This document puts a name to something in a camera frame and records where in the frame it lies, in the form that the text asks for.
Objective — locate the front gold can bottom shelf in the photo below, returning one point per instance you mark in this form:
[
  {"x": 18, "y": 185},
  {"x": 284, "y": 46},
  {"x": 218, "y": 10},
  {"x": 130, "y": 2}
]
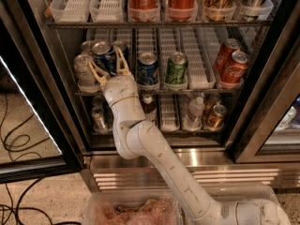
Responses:
[{"x": 216, "y": 116}]

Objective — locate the clear plastic bin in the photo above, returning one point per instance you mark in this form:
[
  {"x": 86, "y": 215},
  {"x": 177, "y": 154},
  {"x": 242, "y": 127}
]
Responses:
[
  {"x": 243, "y": 194},
  {"x": 133, "y": 207}
]

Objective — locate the middle wire shelf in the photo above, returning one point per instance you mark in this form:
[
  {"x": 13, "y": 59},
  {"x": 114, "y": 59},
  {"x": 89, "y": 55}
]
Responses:
[{"x": 166, "y": 91}]

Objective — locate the right clear plastic bin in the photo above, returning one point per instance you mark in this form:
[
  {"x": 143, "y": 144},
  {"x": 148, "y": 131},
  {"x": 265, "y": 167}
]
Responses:
[{"x": 243, "y": 194}]

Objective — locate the rear gold can bottom shelf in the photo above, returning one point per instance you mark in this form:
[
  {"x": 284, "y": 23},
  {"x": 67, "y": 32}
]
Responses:
[{"x": 210, "y": 101}]

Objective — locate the empty white tray top left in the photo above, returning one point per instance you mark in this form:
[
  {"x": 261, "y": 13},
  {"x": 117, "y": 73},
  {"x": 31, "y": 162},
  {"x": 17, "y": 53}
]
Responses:
[{"x": 70, "y": 11}]

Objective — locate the slim silver can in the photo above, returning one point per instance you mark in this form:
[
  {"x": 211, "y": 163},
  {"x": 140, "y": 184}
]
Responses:
[
  {"x": 100, "y": 121},
  {"x": 97, "y": 101}
]

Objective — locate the right brown drink bottle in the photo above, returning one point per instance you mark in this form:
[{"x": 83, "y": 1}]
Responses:
[{"x": 149, "y": 107}]

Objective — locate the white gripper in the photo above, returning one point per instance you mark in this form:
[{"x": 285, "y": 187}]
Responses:
[{"x": 119, "y": 88}]

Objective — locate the rear red coca-cola can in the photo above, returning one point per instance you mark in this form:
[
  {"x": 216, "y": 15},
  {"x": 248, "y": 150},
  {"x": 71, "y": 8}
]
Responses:
[{"x": 229, "y": 46}]

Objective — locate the clear water bottle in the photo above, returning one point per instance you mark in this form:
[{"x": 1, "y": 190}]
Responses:
[{"x": 195, "y": 113}]

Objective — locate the dark blue soda can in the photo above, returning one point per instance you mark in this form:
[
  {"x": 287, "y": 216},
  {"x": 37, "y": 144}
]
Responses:
[{"x": 147, "y": 69}]

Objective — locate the top wire shelf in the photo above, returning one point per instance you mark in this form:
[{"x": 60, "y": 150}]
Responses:
[{"x": 85, "y": 25}]

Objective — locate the wire shelf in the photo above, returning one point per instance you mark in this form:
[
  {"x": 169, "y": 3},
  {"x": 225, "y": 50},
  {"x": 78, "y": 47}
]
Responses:
[
  {"x": 166, "y": 91},
  {"x": 85, "y": 25}
]

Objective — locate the rear slim silver can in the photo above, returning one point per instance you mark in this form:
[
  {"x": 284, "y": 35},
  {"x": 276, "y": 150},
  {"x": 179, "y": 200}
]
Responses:
[{"x": 97, "y": 101}]

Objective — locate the steel fridge bottom grille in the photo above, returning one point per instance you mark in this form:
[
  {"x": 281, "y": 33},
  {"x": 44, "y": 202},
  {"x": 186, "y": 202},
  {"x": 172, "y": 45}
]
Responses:
[{"x": 106, "y": 170}]

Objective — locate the left clear plastic bin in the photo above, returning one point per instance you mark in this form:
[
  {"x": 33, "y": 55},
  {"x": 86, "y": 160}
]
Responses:
[{"x": 133, "y": 207}]

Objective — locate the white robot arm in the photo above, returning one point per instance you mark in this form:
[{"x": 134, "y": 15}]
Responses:
[{"x": 135, "y": 136}]

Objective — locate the blue pepsi can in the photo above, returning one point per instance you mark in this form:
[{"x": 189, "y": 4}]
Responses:
[
  {"x": 123, "y": 46},
  {"x": 105, "y": 56}
]

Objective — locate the front red coca-cola can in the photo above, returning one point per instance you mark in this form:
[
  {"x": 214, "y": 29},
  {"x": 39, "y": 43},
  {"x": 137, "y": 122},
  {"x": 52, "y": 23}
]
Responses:
[{"x": 235, "y": 67}]

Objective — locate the open glass fridge door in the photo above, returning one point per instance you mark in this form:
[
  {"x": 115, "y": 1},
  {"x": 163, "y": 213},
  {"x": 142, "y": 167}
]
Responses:
[{"x": 37, "y": 138}]

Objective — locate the front slim silver can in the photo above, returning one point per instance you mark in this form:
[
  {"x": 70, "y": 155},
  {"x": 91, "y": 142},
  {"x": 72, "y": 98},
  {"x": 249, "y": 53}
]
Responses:
[{"x": 100, "y": 121}]

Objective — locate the rear silver soda can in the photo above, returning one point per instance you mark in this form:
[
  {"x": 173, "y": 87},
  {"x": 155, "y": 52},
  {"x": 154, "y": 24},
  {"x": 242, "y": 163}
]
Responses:
[{"x": 86, "y": 46}]

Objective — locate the green soda can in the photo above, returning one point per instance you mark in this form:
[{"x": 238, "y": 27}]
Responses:
[{"x": 176, "y": 68}]

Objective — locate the front silver soda can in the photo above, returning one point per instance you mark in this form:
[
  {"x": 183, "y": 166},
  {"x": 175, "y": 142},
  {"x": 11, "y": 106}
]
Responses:
[{"x": 86, "y": 78}]

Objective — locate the empty white tray middle shelf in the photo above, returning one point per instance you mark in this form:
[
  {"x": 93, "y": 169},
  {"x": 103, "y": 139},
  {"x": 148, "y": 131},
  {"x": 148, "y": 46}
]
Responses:
[{"x": 198, "y": 72}]

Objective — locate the silver soda can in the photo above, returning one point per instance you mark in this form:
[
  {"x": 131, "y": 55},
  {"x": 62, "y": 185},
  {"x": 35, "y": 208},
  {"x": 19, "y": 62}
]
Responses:
[
  {"x": 86, "y": 46},
  {"x": 86, "y": 78}
]

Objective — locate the empty white tray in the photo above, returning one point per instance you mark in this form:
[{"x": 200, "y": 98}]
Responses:
[
  {"x": 70, "y": 11},
  {"x": 107, "y": 10}
]

